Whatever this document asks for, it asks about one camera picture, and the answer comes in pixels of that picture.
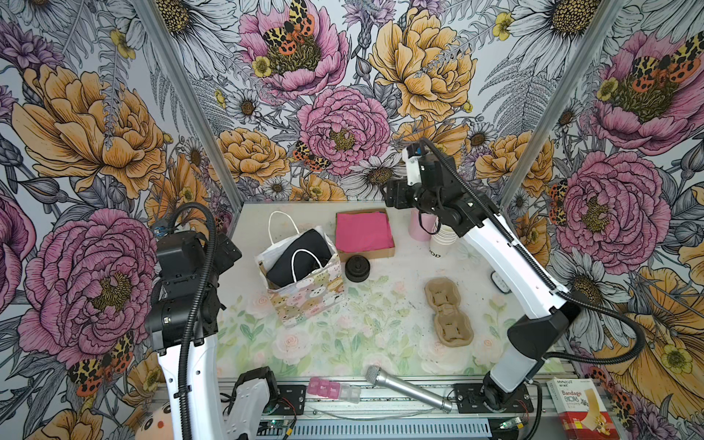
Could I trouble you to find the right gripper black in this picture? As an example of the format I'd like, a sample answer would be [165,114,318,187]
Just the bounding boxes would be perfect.
[379,178,442,216]

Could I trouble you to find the black napkin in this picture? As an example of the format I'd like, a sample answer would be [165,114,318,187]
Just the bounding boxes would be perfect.
[266,229,332,288]

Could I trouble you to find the pastel patterned gift bag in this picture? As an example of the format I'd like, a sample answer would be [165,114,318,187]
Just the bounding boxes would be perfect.
[255,225,347,328]

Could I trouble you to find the stack of black lids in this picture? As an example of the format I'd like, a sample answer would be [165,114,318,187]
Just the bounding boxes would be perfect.
[345,255,371,283]

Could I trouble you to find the brown pulp cup carrier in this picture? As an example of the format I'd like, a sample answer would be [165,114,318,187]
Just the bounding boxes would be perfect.
[425,277,474,348]

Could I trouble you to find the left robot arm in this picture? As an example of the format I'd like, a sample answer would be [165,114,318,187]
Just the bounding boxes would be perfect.
[145,202,280,439]

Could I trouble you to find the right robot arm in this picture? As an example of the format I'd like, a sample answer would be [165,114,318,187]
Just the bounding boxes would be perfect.
[382,139,646,412]

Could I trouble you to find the stack of white paper cups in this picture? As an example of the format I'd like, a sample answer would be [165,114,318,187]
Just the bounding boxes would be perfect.
[429,225,458,258]

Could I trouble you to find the cardboard napkin box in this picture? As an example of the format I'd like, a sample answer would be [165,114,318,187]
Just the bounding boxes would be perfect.
[334,207,397,263]

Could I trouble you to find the pink napkins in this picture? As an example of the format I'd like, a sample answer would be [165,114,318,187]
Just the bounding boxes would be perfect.
[334,211,395,254]

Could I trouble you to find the teal alarm clock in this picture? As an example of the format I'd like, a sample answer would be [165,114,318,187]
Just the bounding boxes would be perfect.
[491,271,512,294]

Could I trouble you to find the pink plastic tray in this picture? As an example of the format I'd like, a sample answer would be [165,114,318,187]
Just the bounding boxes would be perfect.
[306,377,361,404]

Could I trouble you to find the plush doll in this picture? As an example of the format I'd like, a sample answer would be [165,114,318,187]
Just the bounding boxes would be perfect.
[135,403,174,440]

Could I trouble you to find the silver microphone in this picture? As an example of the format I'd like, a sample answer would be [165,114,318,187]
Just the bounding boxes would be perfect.
[365,365,453,413]

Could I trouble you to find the bandage box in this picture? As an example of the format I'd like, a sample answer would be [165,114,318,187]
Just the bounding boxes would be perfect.
[547,378,621,440]

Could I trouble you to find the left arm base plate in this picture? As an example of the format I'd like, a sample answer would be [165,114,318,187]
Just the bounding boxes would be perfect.
[263,384,307,416]

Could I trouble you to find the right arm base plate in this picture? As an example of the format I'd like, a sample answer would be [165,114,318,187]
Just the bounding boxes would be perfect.
[453,382,534,414]

